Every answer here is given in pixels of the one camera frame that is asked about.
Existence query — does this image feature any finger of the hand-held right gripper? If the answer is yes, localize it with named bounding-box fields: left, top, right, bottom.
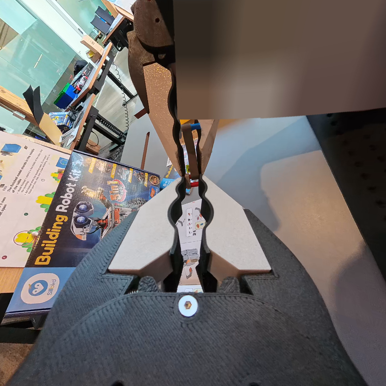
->
left=143, top=62, right=185, bottom=176
left=196, top=119, right=220, bottom=176

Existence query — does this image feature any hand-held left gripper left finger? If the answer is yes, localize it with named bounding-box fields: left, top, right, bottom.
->
left=108, top=177, right=185, bottom=282

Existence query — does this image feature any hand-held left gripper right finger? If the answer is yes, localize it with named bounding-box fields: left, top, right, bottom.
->
left=200, top=176, right=272, bottom=283

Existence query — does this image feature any dark brown building beam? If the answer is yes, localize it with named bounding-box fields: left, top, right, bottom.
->
left=180, top=122, right=200, bottom=179

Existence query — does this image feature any thin brown rod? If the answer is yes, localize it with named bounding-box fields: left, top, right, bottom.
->
left=140, top=132, right=150, bottom=170

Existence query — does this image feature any white instruction booklet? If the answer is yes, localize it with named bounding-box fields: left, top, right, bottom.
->
left=176, top=198, right=207, bottom=294

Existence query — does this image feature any small cardboard box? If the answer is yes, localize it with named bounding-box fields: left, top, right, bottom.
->
left=80, top=34, right=105, bottom=60

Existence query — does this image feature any dark blue robot kit box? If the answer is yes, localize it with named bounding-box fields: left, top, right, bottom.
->
left=4, top=150, right=160, bottom=318

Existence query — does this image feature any red and black toy car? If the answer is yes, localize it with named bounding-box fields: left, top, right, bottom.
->
left=72, top=74, right=91, bottom=91

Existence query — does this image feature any blue and green box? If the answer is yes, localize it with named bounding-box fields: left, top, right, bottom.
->
left=54, top=83, right=80, bottom=110

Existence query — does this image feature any small blue toy box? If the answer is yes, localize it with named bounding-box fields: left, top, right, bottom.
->
left=48, top=111, right=73, bottom=127

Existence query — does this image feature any large printed instruction sheet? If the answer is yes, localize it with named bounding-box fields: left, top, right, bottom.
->
left=0, top=130, right=72, bottom=268

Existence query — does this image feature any wooden beam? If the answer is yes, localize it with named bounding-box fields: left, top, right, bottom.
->
left=0, top=86, right=63, bottom=146

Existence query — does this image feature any black coiled cable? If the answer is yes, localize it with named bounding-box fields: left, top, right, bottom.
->
left=98, top=116, right=127, bottom=139

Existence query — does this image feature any wooden desk with black frame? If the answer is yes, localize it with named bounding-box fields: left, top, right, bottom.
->
left=69, top=42, right=134, bottom=153

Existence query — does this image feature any black strap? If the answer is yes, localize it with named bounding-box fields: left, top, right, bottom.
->
left=23, top=85, right=46, bottom=124

